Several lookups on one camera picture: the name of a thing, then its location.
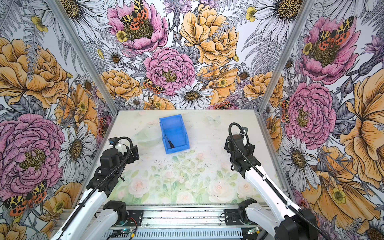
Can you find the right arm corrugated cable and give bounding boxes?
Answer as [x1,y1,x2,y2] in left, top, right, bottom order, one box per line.
[227,122,331,240]

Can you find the white slotted cable duct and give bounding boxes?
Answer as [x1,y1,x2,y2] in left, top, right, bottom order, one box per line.
[101,228,243,240]

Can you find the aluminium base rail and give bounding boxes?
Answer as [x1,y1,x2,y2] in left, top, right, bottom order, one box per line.
[127,204,238,229]

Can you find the blue plastic bin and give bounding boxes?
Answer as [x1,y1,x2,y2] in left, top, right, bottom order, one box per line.
[160,115,190,155]

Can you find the aluminium corner post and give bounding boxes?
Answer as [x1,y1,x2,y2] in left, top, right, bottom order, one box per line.
[257,1,315,115]
[47,1,119,117]

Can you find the aluminium corner post right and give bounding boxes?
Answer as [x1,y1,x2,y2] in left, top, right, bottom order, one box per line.
[257,1,315,115]

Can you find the aluminium corner post left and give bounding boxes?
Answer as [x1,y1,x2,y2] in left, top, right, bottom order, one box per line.
[47,1,119,117]

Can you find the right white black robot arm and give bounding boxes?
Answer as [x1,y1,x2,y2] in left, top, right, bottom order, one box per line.
[225,134,319,240]

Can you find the black screwdriver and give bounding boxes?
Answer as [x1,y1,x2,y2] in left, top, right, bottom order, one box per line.
[164,134,175,149]

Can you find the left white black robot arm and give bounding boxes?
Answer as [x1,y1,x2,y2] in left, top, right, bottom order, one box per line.
[51,137,140,240]

